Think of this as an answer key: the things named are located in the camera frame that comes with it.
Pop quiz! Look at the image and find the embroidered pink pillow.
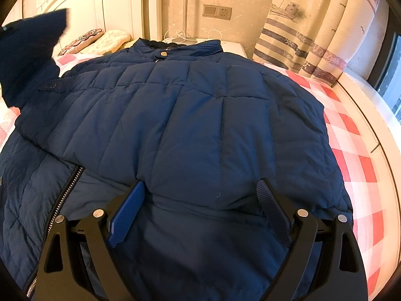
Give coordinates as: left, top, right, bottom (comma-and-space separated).
57, 29, 105, 56

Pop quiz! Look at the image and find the white nightstand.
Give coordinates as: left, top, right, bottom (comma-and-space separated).
163, 37, 247, 59

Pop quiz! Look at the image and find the white floor lamp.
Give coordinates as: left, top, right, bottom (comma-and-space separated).
170, 0, 198, 45

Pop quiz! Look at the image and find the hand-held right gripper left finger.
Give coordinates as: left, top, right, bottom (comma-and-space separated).
33, 181, 147, 301

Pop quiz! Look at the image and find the white wooden headboard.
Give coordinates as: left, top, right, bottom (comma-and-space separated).
5, 0, 164, 43

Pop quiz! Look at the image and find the grey wall socket panel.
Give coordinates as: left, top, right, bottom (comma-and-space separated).
202, 5, 233, 20

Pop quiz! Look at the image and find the red checked bedsheet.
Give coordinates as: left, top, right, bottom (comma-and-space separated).
0, 52, 386, 297

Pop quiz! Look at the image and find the cream textured pillow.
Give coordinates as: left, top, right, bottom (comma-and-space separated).
84, 30, 134, 54

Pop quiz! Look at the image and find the printed nautical curtain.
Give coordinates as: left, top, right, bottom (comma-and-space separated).
252, 0, 391, 86

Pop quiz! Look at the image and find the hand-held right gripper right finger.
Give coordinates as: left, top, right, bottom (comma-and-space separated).
256, 178, 369, 301

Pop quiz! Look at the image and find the dark framed window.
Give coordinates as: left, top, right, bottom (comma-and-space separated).
367, 22, 401, 124

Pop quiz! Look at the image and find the navy quilted jacket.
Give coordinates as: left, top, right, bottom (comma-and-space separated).
0, 9, 354, 301

